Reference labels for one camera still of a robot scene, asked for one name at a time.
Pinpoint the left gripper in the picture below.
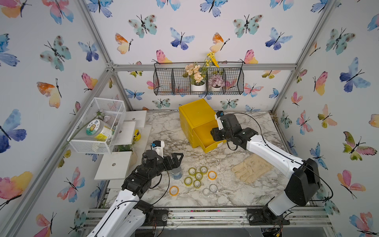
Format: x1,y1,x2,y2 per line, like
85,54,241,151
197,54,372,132
147,153,183,180

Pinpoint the orange tape roll front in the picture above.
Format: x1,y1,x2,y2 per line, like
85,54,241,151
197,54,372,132
169,186,179,197

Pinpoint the orange tape roll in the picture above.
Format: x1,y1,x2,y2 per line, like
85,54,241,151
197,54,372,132
207,171,217,180
169,186,179,197

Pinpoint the clear tape roll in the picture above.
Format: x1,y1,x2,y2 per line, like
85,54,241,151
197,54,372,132
209,184,218,193
203,188,210,197

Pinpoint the yellow drawer cabinet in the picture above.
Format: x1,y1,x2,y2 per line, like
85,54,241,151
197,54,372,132
179,99,226,153

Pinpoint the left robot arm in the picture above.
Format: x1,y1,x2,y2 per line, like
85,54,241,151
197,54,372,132
88,148,184,237

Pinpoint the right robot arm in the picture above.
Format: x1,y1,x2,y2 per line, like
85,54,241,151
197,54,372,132
210,111,321,225

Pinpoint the green tape roll front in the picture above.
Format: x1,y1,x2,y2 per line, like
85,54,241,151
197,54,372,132
193,180,201,189

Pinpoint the beige work glove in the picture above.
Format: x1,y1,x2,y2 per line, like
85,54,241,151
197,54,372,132
231,154,273,184

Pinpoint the yellow toy on shelf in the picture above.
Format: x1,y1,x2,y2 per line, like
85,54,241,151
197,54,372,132
133,129,141,143

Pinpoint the pink flowers white pot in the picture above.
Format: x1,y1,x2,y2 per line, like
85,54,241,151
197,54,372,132
209,74,225,92

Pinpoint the white stepped shelf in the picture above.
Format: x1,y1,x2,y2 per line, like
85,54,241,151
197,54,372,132
94,111,152,189

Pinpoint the peach flowers white pot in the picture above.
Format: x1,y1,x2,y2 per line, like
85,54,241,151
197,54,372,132
183,63,206,92

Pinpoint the green lid plastic jar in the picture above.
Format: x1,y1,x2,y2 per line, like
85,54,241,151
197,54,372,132
85,119,114,142

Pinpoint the yellow artificial flower stem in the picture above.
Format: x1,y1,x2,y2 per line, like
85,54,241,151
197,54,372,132
201,51,219,75

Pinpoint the clear mesh storage box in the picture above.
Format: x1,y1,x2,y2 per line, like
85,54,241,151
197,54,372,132
67,97,126,155

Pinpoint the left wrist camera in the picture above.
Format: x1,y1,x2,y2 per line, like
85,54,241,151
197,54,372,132
151,140,165,158

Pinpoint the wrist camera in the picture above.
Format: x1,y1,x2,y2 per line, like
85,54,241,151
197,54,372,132
215,111,224,130
151,140,165,158

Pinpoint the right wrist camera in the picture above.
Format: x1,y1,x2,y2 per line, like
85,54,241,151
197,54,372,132
215,111,224,130

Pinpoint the black wire wall basket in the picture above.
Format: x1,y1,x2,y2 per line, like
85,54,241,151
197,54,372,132
153,61,245,96

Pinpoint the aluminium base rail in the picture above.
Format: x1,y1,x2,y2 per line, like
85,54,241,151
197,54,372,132
84,206,334,237

